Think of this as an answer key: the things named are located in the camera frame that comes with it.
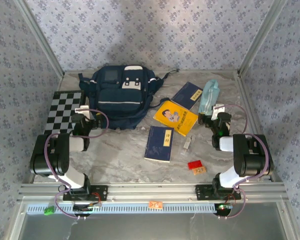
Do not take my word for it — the light blue pencil case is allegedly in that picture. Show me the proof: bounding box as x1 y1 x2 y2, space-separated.
197 79 220 116

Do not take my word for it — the blue book with cream label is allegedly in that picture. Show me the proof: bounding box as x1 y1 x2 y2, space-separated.
171 81 204 110

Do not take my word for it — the navy blue backpack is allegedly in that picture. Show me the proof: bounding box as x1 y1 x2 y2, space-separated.
78 65 178 131

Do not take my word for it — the yellow cartoon cover book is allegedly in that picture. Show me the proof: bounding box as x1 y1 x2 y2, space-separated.
152 100 199 137

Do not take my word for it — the blue book with bird drawing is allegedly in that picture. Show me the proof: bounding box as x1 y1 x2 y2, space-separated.
144 125 175 163

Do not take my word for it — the black white chessboard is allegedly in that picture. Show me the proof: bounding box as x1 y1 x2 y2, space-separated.
43 90 87 136

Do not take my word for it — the red rectangular block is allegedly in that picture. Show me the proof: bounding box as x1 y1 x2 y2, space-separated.
187 160 203 171

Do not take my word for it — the orange rectangular block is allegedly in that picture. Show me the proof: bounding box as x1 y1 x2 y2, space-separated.
192 166 207 176

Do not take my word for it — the grey metal front tray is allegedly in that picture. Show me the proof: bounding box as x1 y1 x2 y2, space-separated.
8 201 300 240

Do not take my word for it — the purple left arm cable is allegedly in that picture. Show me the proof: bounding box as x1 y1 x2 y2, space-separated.
44 107 110 221

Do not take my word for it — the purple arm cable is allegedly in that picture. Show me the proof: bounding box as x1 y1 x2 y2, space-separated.
216 104 269 221
44 107 110 221

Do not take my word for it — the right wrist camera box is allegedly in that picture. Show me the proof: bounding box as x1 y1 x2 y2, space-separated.
211 104 226 120

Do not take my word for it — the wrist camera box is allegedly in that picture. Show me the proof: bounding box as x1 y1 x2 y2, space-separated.
211 104 226 120
74 104 91 119

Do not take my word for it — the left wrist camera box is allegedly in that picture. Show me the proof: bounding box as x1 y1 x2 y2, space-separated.
74 104 91 119

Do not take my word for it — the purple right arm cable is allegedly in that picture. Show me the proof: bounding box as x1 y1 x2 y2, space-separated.
216 104 269 221

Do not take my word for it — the aluminium table side rail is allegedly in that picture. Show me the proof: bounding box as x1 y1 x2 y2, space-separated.
233 71 283 182

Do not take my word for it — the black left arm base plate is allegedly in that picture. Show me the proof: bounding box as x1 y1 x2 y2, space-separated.
62 184 109 201

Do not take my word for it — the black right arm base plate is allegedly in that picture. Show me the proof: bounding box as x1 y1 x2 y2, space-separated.
195 184 242 201

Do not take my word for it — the aluminium mounting rail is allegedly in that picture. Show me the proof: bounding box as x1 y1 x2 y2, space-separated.
17 182 290 202

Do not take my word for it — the grey slotted cable duct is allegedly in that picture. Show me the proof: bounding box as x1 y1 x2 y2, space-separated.
26 202 233 215

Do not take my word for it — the aluminium frame post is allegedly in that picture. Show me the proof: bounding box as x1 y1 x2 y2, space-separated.
237 0 290 76
13 0 65 77

